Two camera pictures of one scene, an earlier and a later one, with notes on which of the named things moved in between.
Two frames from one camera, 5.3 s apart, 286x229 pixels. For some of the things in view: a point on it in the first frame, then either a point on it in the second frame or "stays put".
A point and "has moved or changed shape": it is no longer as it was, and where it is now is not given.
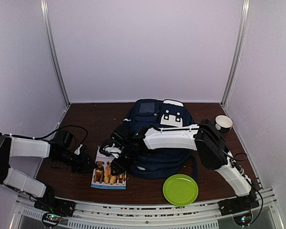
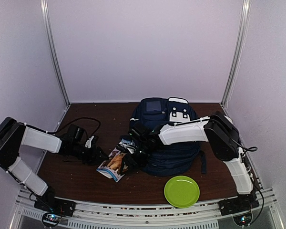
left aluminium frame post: x=45 y=10 stays put
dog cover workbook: x=102 y=177 has moved or changed shape
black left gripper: x=83 y=162 -> x=94 y=157
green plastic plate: x=180 y=190 stays put
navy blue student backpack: x=158 y=163 has moved or changed shape
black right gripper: x=118 y=167 -> x=139 y=165
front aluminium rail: x=268 y=215 stays put
